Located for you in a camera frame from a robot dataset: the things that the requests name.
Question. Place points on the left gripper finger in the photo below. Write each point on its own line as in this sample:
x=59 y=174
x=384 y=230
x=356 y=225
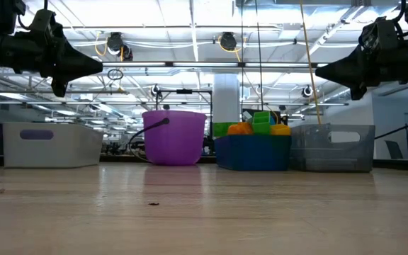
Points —
x=76 y=55
x=78 y=70

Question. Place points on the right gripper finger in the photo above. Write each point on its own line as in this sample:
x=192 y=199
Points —
x=345 y=76
x=347 y=60

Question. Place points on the clear grey plastic bin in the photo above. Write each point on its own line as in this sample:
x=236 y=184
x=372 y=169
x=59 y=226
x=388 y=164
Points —
x=331 y=156

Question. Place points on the mint toy brick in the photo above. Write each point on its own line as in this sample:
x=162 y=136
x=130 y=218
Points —
x=247 y=116

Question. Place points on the orange wedge toy brick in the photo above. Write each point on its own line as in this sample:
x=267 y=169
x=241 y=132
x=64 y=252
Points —
x=241 y=129

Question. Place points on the long ceiling light bar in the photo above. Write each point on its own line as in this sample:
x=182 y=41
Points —
x=136 y=64

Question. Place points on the white plastic bin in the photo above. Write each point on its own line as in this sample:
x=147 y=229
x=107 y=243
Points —
x=69 y=145

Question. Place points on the dark grey tilted panel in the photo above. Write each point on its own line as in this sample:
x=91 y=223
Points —
x=394 y=149

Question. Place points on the teal plastic bin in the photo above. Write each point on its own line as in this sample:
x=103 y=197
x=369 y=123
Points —
x=253 y=152

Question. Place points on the purple plastic bucket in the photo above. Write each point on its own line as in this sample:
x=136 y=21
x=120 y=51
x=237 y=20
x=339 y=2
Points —
x=175 y=141

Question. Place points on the white room pillar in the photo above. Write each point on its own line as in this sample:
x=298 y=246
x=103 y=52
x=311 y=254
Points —
x=227 y=99

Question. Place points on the silver ventilation duct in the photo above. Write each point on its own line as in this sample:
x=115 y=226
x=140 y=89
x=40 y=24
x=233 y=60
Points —
x=335 y=95

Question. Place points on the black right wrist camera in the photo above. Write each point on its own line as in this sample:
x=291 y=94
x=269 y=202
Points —
x=381 y=33

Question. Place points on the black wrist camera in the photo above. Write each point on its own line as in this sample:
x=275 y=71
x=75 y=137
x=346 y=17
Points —
x=381 y=33
x=42 y=21

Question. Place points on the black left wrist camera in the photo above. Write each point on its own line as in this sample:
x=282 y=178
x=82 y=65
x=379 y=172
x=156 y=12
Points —
x=42 y=21

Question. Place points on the distant black rig frame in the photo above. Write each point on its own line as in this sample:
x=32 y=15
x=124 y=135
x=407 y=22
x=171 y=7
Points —
x=184 y=91

